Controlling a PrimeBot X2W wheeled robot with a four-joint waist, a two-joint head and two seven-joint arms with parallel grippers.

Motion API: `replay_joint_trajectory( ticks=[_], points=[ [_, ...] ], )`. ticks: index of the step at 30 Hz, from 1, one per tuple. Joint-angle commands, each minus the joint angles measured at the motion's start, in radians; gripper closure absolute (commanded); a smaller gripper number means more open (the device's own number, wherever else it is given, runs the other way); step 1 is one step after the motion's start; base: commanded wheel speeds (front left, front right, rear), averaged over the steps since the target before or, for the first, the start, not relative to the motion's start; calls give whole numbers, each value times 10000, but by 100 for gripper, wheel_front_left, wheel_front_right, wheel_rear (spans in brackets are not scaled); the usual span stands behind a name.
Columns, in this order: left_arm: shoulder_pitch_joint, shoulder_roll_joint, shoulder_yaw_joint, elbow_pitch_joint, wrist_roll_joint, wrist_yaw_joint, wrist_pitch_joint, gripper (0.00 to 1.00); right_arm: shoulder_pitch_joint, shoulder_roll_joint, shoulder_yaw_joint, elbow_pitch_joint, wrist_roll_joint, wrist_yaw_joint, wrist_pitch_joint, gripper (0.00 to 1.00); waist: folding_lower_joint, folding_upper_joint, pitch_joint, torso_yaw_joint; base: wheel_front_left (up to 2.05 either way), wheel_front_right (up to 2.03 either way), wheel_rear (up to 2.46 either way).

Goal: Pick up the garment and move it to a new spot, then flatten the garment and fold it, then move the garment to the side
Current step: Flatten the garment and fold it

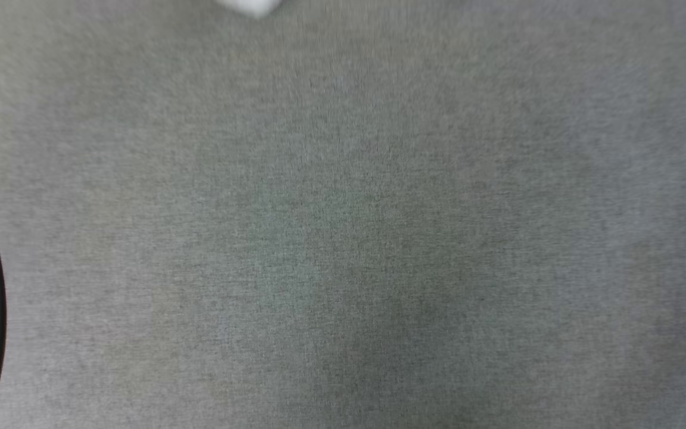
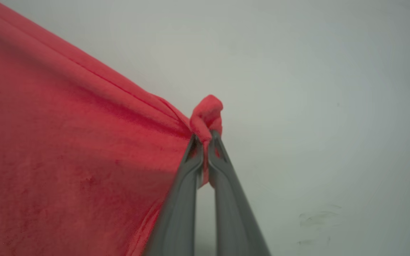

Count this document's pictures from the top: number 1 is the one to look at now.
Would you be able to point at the red white basketball jersey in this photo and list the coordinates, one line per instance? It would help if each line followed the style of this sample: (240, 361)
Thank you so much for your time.
(250, 6)

